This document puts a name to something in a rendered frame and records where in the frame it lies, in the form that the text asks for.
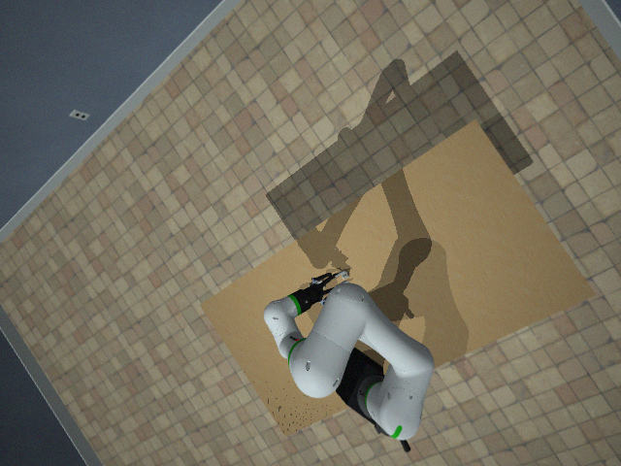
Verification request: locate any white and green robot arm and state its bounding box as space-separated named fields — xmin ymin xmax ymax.
xmin=264 ymin=283 xmax=435 ymax=452

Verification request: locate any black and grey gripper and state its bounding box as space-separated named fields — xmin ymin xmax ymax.
xmin=304 ymin=271 xmax=345 ymax=305

